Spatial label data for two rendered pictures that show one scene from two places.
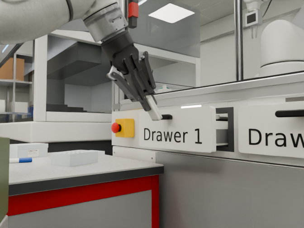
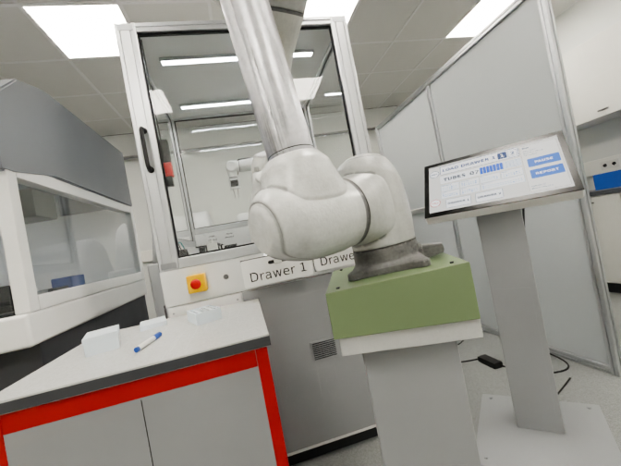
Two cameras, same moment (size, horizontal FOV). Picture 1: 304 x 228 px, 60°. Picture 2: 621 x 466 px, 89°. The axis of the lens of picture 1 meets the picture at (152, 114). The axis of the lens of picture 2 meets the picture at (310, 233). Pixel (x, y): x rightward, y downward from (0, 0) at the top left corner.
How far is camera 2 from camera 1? 1.06 m
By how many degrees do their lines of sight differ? 64
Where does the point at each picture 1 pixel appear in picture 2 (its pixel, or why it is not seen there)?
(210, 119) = not seen: hidden behind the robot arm
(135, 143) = (210, 294)
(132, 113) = (200, 268)
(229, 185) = (310, 291)
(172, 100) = (252, 250)
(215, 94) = not seen: hidden behind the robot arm
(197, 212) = (290, 318)
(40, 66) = (19, 228)
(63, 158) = (213, 313)
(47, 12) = not seen: hidden behind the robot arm
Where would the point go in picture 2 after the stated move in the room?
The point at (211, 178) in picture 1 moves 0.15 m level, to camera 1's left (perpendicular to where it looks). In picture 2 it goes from (298, 292) to (280, 301)
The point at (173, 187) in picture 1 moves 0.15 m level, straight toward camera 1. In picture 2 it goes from (266, 312) to (294, 311)
